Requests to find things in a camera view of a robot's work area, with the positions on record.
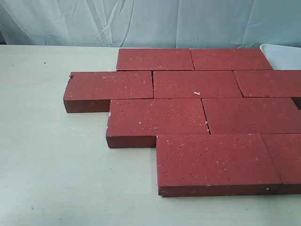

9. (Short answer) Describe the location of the back row left brick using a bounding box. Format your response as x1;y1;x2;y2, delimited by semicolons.
116;48;194;71

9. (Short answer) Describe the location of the front row large brick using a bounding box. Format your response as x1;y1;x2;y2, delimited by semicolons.
156;134;282;197

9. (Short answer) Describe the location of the back row right brick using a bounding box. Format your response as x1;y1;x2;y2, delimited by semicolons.
190;48;273;71

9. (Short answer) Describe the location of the second row right brick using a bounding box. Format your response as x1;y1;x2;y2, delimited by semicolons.
233;70;301;109

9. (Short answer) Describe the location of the third row red brick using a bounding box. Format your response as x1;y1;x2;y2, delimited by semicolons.
202;97;301;134

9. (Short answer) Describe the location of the front row right brick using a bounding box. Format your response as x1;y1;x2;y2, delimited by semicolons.
261;134;301;195

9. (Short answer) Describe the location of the pale blue backdrop cloth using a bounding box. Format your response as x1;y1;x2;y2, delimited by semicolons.
0;0;301;48

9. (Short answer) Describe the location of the white plastic tray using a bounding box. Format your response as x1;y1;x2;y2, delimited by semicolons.
260;44;301;70

